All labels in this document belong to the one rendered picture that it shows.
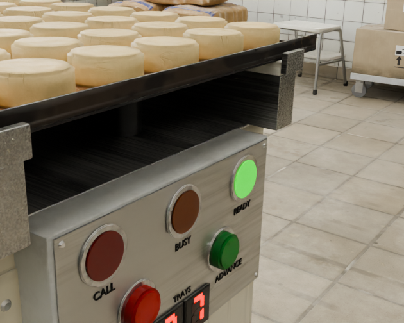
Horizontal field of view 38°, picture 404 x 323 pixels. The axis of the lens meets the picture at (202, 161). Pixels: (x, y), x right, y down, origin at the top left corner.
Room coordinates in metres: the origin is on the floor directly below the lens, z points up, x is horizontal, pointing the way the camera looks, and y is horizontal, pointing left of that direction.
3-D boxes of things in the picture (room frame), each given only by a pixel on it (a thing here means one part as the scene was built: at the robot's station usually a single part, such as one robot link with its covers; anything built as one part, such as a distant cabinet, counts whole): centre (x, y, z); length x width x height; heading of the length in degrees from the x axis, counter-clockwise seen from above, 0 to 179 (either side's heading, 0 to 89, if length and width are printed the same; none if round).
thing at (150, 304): (0.34, 0.04, 0.76); 0.03 x 0.02 x 0.03; 145
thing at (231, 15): (4.55, -0.01, 0.47); 0.72 x 0.42 x 0.17; 150
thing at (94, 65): (0.39, 0.07, 0.91); 0.05 x 0.05 x 0.02
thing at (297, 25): (4.36, -0.77, 0.23); 0.45 x 0.45 x 0.46; 47
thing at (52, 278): (0.39, 0.03, 0.77); 0.24 x 0.04 x 0.14; 145
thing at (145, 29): (0.52, 0.04, 0.91); 0.05 x 0.05 x 0.02
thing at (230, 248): (0.42, -0.02, 0.76); 0.03 x 0.02 x 0.03; 145
